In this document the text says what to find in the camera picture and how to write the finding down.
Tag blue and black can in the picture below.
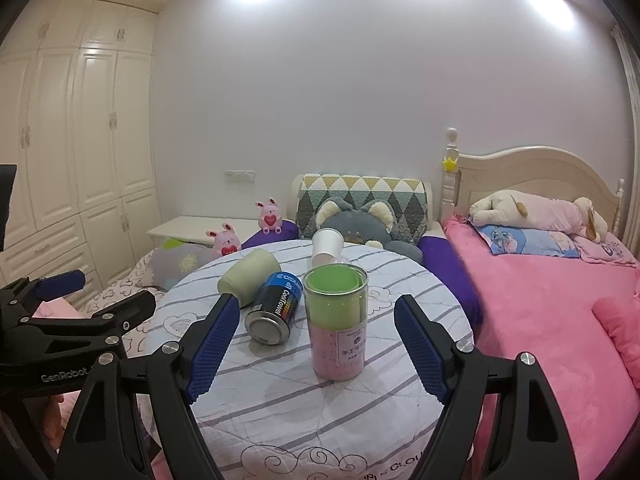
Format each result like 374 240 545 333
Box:
244 271 306 345

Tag cream wooden bed headboard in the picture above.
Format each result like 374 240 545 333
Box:
440 127 628 241

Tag white plush dog pink shirt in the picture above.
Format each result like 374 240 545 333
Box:
467 191 608 243

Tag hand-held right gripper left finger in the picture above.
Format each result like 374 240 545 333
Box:
54 292 242 480

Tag grey flower pillow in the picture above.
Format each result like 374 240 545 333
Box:
150 239 221 291

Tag clear canister green pink contents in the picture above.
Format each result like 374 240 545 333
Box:
303 263 369 382

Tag pink fleece blanket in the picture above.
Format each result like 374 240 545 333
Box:
442 215 640 480

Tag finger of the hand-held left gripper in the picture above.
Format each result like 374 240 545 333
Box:
0 269 86 313
21 290 157 356

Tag blue printed pillow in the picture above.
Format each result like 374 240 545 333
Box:
472 222 583 261

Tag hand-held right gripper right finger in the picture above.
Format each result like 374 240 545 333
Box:
394 294 597 480

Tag triangle patterned quilted cover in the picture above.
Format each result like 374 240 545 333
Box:
292 174 433 241

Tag pink rabbit toy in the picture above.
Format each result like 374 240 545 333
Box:
206 222 242 258
256 197 285 235

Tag pale green cup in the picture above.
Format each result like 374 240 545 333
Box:
217 249 282 308

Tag heart print bed sheet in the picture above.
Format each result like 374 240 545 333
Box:
95 250 166 356

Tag white paper cup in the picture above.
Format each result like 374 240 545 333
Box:
311 228 346 267

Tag striped white tablecloth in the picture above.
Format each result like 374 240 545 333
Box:
122 240 483 480

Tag pink printed pillow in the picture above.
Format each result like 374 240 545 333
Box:
570 232 640 266

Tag cream wardrobe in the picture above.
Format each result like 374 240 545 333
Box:
0 0 163 306

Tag white nightstand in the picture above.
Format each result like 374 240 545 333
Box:
146 216 263 251

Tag grey cat plush cushion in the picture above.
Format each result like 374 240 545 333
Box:
312 197 425 263

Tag white curtain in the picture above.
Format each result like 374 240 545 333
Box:
610 25 640 126

